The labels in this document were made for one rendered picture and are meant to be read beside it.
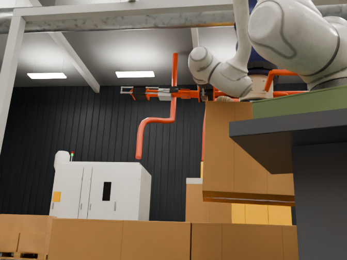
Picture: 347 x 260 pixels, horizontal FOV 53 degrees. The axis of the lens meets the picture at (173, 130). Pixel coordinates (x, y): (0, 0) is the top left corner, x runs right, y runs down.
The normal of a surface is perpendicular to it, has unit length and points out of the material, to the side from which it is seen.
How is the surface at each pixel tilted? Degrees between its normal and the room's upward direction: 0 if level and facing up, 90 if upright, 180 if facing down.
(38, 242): 90
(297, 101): 90
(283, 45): 154
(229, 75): 110
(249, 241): 90
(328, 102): 90
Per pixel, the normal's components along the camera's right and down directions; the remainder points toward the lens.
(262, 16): -0.79, -0.08
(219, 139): -0.08, -0.30
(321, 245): -0.44, -0.29
